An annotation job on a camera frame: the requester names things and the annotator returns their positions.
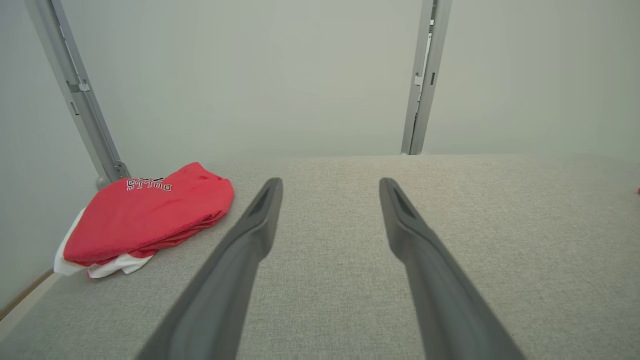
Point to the grey metal partition post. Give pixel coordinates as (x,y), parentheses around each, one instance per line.
(425,100)
(75,85)

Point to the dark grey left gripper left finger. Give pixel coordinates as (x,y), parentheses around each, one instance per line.
(225,280)

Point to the grey fabric sofa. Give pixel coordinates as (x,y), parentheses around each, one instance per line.
(325,300)

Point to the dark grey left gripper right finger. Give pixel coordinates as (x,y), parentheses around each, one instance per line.
(440,295)

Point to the red shorts with white stripe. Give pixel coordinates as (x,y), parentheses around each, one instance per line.
(150,220)

